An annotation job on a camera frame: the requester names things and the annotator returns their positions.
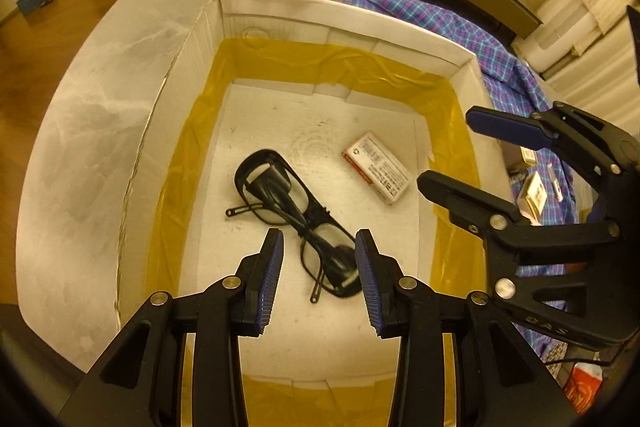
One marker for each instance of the white foam box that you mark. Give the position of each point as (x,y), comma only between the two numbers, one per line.
(305,78)

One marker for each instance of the small yellow white box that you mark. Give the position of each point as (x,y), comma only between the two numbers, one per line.
(532,198)

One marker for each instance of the blue plaid cloth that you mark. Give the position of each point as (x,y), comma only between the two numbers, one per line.
(511,85)

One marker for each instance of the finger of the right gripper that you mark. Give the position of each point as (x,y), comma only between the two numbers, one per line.
(591,146)
(480,206)

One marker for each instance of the orange snack packet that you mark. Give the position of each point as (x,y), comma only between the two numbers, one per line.
(583,385)

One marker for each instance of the white curtain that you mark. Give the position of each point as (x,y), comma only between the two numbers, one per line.
(602,78)

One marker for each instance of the red white small box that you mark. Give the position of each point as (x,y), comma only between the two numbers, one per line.
(378,167)

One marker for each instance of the black safety glasses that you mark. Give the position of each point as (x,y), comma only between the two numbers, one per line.
(275,194)

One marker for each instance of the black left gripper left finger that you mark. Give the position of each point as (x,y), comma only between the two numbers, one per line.
(137,379)

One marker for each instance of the white air conditioner unit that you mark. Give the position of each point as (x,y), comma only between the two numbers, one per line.
(563,24)

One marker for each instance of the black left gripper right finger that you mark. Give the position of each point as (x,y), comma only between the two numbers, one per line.
(499,380)

